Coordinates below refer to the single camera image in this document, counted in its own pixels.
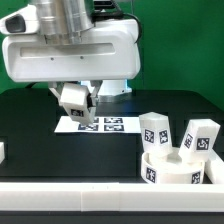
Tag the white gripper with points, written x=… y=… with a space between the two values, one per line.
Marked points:
x=59 y=43

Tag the white round stool seat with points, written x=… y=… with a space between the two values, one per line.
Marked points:
x=170 y=170

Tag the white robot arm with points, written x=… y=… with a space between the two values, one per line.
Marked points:
x=72 y=47

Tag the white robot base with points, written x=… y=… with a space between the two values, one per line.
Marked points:
x=110 y=91

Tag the white marker sheet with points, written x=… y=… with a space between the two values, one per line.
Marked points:
x=100 y=125

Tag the white block at left edge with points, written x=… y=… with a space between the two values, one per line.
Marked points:
x=2 y=152

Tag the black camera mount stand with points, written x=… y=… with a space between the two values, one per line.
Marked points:
x=106 y=9

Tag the white L-shaped obstacle wall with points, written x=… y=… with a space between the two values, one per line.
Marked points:
x=117 y=197

